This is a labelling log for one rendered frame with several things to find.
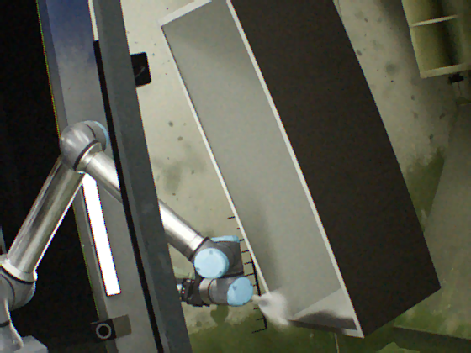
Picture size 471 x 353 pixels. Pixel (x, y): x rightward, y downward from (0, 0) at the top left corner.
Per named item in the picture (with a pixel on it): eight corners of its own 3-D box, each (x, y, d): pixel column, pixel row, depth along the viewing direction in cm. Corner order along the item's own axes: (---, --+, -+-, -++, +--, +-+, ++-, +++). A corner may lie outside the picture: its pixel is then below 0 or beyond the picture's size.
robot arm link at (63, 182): (-30, 297, 318) (68, 112, 302) (-7, 287, 335) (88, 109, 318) (4, 324, 315) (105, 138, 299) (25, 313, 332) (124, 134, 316)
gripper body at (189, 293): (174, 300, 317) (196, 302, 308) (179, 276, 319) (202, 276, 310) (192, 306, 322) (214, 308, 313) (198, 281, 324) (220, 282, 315)
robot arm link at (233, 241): (232, 237, 294) (239, 277, 295) (241, 231, 305) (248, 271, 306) (202, 240, 296) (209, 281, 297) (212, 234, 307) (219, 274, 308)
